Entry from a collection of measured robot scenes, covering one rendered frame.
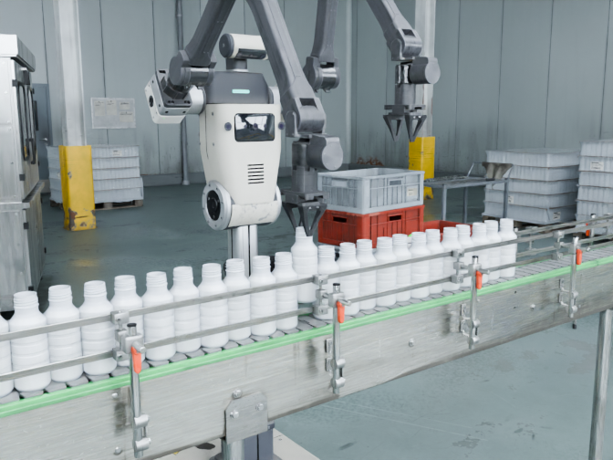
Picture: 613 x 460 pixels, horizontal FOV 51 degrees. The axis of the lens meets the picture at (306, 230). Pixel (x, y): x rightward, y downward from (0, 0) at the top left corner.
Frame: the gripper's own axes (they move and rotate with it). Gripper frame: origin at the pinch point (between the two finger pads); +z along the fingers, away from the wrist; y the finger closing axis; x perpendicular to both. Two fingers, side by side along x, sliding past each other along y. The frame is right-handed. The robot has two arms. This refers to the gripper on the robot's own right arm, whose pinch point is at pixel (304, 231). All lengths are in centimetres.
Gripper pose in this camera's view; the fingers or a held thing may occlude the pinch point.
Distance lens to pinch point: 143.7
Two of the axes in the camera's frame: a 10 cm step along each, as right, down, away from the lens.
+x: 8.0, -1.0, 5.9
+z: -0.1, 9.8, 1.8
